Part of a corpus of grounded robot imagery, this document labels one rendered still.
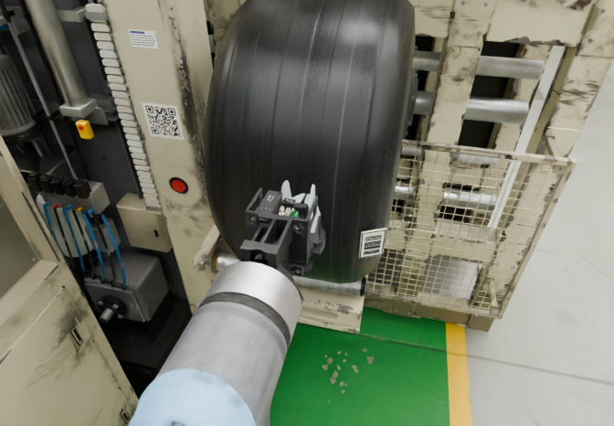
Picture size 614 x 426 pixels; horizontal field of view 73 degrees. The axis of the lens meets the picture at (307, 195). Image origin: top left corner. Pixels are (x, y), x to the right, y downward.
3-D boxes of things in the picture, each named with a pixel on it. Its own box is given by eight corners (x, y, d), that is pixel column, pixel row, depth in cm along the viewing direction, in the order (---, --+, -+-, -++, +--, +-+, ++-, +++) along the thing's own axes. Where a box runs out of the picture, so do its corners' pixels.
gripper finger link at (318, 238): (331, 217, 55) (318, 259, 48) (331, 226, 56) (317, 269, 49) (296, 211, 56) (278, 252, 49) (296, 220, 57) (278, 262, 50)
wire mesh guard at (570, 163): (268, 277, 170) (255, 124, 127) (269, 273, 171) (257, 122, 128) (501, 319, 154) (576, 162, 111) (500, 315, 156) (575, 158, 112)
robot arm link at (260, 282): (291, 369, 40) (195, 348, 41) (302, 329, 44) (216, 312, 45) (291, 302, 35) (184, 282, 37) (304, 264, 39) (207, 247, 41)
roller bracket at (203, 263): (197, 291, 96) (190, 261, 90) (253, 188, 126) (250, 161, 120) (211, 293, 95) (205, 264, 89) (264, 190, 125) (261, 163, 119)
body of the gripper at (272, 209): (322, 193, 48) (296, 260, 38) (319, 250, 53) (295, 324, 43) (259, 185, 50) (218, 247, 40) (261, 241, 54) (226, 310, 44)
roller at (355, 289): (209, 271, 95) (212, 251, 94) (217, 267, 99) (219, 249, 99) (363, 300, 89) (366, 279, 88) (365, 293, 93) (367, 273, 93)
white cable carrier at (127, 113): (148, 212, 102) (83, 4, 72) (158, 200, 106) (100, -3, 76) (164, 215, 101) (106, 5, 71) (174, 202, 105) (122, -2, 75)
